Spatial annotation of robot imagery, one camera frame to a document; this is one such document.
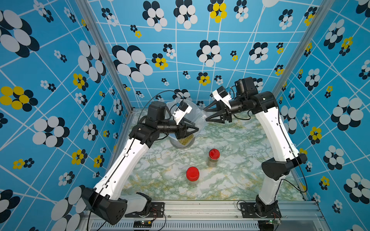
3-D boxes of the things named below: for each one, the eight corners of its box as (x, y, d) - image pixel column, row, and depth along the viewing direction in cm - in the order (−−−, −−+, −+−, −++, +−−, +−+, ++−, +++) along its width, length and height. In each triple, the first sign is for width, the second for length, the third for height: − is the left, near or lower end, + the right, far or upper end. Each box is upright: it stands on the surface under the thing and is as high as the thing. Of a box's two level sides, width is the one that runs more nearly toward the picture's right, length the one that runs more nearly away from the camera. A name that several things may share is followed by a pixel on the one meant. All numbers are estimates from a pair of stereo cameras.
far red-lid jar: (207, 168, 90) (210, 159, 80) (206, 158, 94) (208, 148, 84) (217, 168, 90) (220, 159, 80) (215, 158, 94) (219, 148, 84)
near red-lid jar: (186, 186, 83) (186, 179, 73) (186, 174, 87) (186, 166, 77) (198, 186, 83) (199, 179, 73) (198, 174, 87) (199, 166, 77)
